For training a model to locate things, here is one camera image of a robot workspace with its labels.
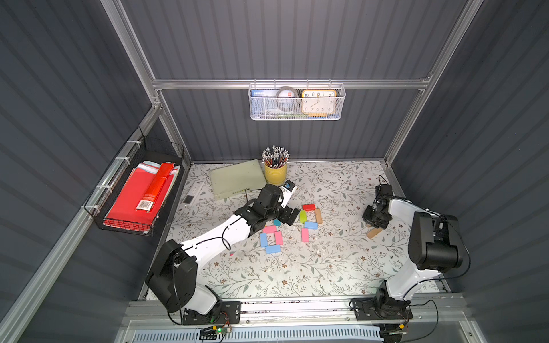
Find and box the aluminium rail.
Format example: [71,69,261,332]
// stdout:
[120,293,472,330]

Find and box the bundle of pencils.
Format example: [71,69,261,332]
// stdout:
[262,146,290,169]

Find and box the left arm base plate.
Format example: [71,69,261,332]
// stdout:
[182,301,242,326]

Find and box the light blue block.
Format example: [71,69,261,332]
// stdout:
[304,222,318,230]
[260,233,268,247]
[265,244,281,254]

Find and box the yellow alarm clock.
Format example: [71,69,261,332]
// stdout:
[301,89,337,117]

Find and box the pale green book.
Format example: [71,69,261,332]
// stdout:
[210,160,267,201]

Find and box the grey tape roll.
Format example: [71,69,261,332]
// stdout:
[275,86,298,113]

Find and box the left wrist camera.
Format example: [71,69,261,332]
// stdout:
[280,180,297,207]

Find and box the black wire side basket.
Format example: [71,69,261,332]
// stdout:
[84,129,185,236]

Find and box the white wire wall basket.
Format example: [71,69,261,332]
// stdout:
[248,81,346,121]

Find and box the long pink block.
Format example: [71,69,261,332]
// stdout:
[301,228,310,243]

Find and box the white remote control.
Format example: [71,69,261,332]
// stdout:
[183,181,204,207]

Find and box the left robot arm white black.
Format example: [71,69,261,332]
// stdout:
[145,180,299,317]

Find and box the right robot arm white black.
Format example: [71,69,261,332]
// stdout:
[363,184,469,307]

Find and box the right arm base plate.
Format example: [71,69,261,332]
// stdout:
[349,297,413,322]

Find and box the natural wood block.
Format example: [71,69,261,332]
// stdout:
[367,228,383,240]
[315,208,323,224]

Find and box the red long box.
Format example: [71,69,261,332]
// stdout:
[136,163,174,212]

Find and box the red folder stack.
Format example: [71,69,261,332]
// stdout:
[103,161,180,234]

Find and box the yellow pencil cup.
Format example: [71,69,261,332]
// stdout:
[264,164,287,186]

